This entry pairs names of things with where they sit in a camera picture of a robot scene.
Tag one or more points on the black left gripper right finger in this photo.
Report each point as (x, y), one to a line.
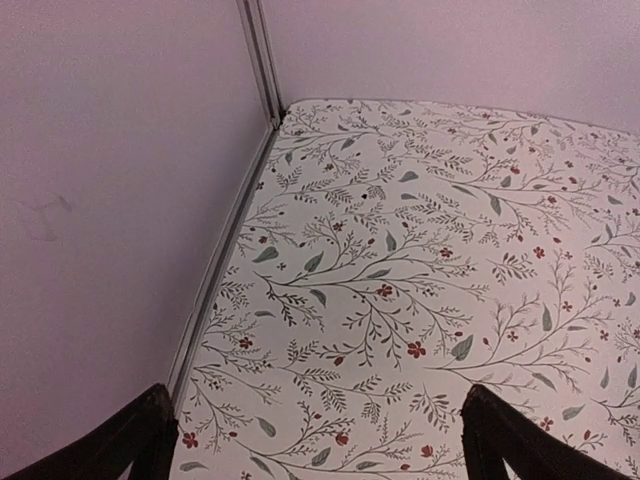
(496, 437)

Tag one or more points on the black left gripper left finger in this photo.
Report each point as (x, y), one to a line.
(139, 440)

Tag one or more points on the floral patterned table mat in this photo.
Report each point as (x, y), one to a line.
(395, 253)

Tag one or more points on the left aluminium frame post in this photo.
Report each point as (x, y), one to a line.
(263, 64)

